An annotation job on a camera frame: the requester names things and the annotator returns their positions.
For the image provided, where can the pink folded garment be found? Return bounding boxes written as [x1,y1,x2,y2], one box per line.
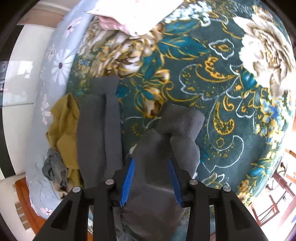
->
[86,0,183,37]

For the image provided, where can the white wardrobe with black stripe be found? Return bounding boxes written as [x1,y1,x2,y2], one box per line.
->
[1,24,54,179]

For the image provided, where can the light blue floral quilt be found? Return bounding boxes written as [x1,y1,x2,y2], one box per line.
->
[25,1,96,219]

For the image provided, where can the mustard yellow knit sweater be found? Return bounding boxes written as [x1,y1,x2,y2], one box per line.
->
[46,93,82,186]

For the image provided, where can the dark grey sweatpants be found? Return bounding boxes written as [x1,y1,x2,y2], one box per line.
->
[77,76,205,240]

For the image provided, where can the teal floral bed blanket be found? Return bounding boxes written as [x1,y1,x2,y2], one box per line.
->
[66,0,296,241]

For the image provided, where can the orange wooden bed frame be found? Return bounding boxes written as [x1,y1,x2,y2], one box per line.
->
[14,177,46,234]

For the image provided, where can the wooden chair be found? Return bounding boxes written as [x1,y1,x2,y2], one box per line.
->
[250,160,295,227]

